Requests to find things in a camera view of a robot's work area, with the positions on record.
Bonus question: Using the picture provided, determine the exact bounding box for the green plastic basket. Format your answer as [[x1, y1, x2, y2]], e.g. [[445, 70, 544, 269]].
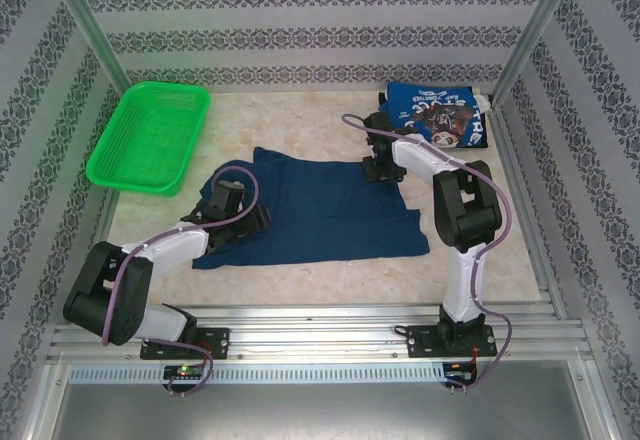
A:
[[85, 81, 211, 198]]

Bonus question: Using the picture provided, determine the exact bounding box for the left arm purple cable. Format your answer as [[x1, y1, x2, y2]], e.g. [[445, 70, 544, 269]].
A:
[[101, 165, 261, 399]]

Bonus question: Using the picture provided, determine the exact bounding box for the navy blue t-shirt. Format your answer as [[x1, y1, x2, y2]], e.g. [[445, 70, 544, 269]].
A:
[[191, 146, 431, 271]]

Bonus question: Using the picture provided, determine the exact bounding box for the aluminium side frame rail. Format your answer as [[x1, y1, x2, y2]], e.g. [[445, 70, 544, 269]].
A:
[[492, 102, 619, 440], [29, 99, 126, 440]]

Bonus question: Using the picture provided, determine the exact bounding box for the aluminium frame post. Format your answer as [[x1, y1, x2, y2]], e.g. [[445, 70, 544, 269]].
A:
[[42, 0, 132, 106], [492, 0, 584, 104]]

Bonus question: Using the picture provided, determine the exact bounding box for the slotted white cable duct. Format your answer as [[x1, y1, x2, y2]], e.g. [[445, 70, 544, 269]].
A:
[[67, 363, 446, 384]]

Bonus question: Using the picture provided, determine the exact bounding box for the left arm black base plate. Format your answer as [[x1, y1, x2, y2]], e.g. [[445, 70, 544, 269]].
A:
[[139, 327, 231, 361]]

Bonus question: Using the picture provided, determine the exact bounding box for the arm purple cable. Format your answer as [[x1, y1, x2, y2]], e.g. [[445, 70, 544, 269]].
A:
[[101, 165, 261, 399], [341, 112, 514, 395]]

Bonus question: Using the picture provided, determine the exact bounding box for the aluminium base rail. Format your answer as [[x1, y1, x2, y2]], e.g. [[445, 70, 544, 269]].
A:
[[49, 302, 586, 361]]

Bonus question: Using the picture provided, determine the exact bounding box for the grey metal tray panel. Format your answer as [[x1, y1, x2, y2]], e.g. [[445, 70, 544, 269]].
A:
[[49, 359, 601, 440]]

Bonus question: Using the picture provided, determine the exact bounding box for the royal blue printed t-shirt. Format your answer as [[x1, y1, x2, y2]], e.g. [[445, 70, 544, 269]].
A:
[[378, 80, 489, 151]]

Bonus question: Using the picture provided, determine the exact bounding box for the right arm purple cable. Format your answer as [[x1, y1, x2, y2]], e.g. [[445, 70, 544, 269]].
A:
[[341, 112, 514, 395]]

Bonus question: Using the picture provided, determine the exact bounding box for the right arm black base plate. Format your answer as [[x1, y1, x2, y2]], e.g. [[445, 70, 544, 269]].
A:
[[405, 324, 497, 360]]

